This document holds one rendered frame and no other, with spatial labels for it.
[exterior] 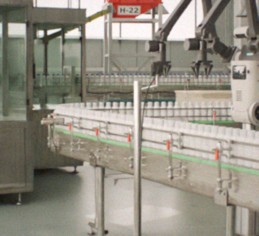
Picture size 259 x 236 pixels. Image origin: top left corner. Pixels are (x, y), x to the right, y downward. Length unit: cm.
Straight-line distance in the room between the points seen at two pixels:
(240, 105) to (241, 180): 111
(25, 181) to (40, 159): 208
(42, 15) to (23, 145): 259
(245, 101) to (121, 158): 82
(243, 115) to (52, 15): 570
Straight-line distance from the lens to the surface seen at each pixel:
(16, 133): 743
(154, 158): 387
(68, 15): 966
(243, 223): 432
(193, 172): 353
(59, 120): 516
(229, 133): 333
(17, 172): 748
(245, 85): 417
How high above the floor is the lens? 144
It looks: 3 degrees down
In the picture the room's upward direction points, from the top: straight up
